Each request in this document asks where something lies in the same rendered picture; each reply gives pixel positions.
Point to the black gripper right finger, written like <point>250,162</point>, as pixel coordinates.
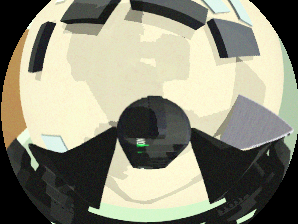
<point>222,165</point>

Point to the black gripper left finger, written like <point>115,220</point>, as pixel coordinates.
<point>84,168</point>

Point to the dark grey controller unit with green rocker switches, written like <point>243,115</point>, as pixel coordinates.
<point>152,132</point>

